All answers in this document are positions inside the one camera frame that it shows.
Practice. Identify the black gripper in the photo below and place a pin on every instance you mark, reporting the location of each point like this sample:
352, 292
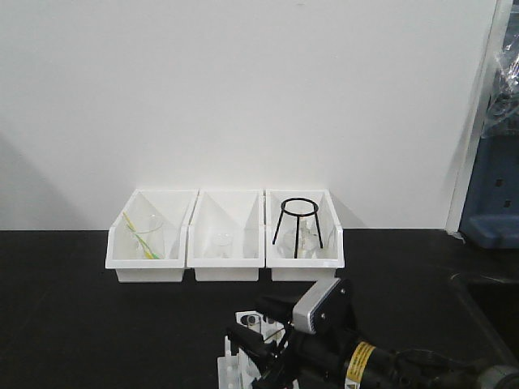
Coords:
322, 357

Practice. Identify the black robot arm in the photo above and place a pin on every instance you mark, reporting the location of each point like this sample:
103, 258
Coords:
373, 367

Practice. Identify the white test tube rack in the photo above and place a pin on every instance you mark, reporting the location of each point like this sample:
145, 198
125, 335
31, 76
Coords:
236, 369

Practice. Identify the blue-grey pegboard drying rack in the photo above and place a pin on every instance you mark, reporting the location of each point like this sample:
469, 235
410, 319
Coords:
490, 214

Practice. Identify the clear glass flask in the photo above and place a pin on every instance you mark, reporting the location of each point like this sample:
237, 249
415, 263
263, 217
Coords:
300, 244

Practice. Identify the right white storage bin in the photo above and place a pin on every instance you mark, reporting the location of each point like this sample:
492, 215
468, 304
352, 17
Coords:
328, 260

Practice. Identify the white storage bin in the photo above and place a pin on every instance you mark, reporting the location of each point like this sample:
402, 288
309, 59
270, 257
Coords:
176, 207
328, 260
238, 212

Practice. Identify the small glass beaker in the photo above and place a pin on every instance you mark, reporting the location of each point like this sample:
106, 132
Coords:
221, 245

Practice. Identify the middle white storage bin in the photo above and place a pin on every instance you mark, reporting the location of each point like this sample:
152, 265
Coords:
238, 212

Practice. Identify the left white storage bin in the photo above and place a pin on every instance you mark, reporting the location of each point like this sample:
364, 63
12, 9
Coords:
176, 207

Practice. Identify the black lab sink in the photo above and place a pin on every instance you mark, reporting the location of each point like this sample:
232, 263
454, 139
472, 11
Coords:
492, 302

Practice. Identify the plastic bag of black pegs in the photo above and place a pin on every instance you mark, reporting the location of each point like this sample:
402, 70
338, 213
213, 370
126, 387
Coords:
501, 117

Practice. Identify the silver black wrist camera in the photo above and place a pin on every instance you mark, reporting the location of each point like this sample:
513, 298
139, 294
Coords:
323, 306

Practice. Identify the black wire tripod stand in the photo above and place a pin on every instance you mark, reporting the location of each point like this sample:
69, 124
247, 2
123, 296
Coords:
294, 209

